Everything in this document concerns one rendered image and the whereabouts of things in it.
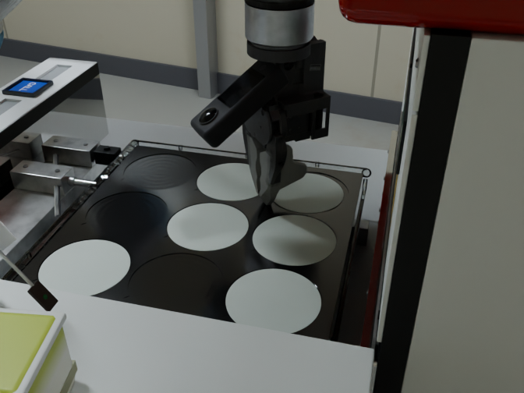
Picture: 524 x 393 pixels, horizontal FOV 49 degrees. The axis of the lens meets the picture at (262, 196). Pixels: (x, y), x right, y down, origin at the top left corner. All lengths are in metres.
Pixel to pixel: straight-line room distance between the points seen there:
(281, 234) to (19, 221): 0.34
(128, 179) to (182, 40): 2.60
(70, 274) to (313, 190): 0.33
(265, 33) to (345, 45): 2.40
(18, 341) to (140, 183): 0.43
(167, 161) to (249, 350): 0.44
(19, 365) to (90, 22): 3.39
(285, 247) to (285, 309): 0.10
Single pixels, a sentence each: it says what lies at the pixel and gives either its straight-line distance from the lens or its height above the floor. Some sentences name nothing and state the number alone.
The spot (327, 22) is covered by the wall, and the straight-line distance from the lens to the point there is 3.01.
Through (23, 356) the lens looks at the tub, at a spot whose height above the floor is 1.03.
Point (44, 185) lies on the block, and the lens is 0.86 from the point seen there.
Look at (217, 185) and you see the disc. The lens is 0.80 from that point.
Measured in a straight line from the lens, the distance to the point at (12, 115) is 0.92.
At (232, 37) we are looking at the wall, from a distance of 3.24.
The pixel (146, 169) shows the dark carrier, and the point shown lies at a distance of 0.85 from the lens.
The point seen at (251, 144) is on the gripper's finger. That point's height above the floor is 0.98.
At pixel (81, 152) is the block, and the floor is 0.90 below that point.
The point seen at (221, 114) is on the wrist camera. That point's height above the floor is 1.05.
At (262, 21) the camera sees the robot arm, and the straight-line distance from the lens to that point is 0.63.
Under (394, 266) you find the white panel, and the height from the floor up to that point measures 1.05.
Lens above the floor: 1.32
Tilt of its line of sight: 33 degrees down
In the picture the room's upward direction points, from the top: straight up
